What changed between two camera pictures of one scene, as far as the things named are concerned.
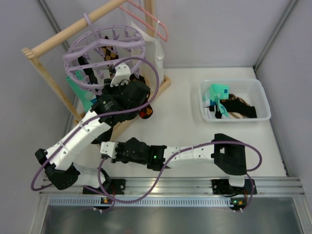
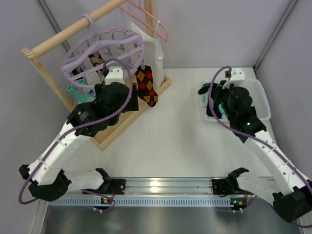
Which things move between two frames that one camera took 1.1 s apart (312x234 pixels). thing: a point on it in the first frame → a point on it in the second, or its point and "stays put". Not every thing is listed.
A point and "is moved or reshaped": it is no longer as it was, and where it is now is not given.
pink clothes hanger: x=165 y=39 stays put
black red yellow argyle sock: x=147 y=112 → x=145 y=85
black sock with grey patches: x=110 y=121 → x=216 y=98
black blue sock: x=92 y=77 → x=77 y=70
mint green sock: x=85 y=96 is moved or reshaped
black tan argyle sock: x=109 y=53 → x=96 y=59
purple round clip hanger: x=105 y=55 stays put
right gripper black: x=118 y=152 → x=213 y=100
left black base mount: x=116 y=186 stays put
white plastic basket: x=251 y=90 stays put
